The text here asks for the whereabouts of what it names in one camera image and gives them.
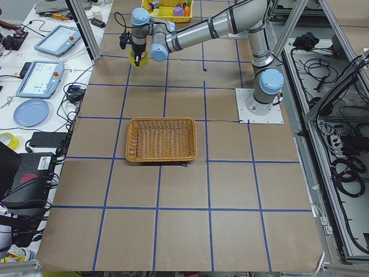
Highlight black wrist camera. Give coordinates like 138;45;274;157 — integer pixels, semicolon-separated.
119;32;130;50

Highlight woven wicker basket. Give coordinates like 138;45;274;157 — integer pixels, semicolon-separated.
126;117;198;163

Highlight yellow tape roll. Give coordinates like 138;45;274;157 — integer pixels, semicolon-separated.
0;132;20;151
129;50;149;68

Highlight yellow plastic bin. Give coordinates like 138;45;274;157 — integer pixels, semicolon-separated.
141;1;193;23

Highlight lower teach pendant tablet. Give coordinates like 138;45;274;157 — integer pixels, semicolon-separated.
16;61;65;99

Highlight black computer box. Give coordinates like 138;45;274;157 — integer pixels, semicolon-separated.
1;152;56;209

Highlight blue plate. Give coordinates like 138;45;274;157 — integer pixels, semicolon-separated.
13;99;50;127

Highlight orange carrot toy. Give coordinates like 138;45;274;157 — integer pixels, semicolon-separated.
184;6;190;17

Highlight black cloth bundle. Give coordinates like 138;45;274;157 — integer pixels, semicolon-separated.
292;32;319;51

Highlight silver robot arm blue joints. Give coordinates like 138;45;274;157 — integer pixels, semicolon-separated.
128;0;284;104

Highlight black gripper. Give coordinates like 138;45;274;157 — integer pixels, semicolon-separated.
133;46;145;66

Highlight upper teach pendant tablet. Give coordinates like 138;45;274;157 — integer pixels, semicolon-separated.
34;25;81;57

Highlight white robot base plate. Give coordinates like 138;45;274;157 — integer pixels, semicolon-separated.
235;88;284;124

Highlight purple block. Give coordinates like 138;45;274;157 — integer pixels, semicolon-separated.
172;6;185;17

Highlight yellow tape roll on desk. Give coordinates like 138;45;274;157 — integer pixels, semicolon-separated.
0;132;20;151

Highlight teach pendant tablet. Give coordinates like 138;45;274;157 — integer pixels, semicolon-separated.
34;25;81;57
16;61;65;99

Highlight aluminium frame post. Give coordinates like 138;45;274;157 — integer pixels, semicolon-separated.
66;0;101;61

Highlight black power adapter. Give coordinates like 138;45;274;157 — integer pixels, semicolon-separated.
29;132;67;148

